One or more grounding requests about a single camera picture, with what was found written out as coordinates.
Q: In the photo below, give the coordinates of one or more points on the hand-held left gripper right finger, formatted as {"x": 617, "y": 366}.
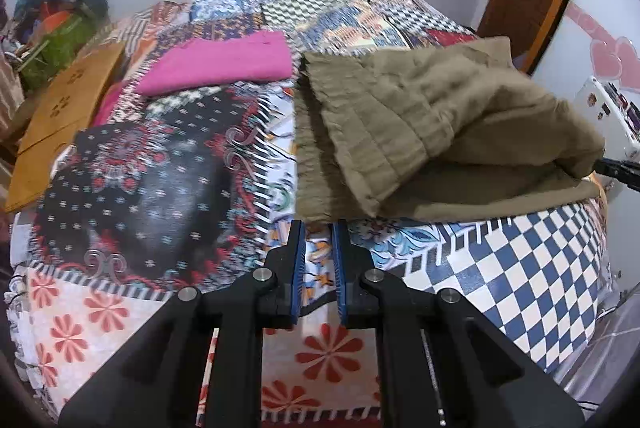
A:
{"x": 340, "y": 278}

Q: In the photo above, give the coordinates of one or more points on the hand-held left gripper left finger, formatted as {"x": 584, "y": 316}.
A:
{"x": 298, "y": 273}

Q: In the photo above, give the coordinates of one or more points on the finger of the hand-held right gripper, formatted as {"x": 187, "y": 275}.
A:
{"x": 620, "y": 171}

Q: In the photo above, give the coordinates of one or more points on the olive green pants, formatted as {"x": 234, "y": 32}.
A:
{"x": 425, "y": 118}

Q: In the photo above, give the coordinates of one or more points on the white device box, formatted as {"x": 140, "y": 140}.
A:
{"x": 607, "y": 113}

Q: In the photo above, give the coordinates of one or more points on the patchwork printed blanket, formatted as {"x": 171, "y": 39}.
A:
{"x": 500, "y": 258}

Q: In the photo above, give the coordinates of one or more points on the magenta folded cloth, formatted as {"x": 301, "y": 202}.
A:
{"x": 215, "y": 63}

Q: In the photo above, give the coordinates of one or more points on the brown wooden board with cutouts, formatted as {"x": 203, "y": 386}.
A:
{"x": 55, "y": 118}

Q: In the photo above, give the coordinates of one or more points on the green bag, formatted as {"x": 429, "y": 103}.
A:
{"x": 60, "y": 46}

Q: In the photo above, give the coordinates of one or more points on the pink heart wall sticker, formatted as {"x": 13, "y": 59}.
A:
{"x": 610, "y": 53}

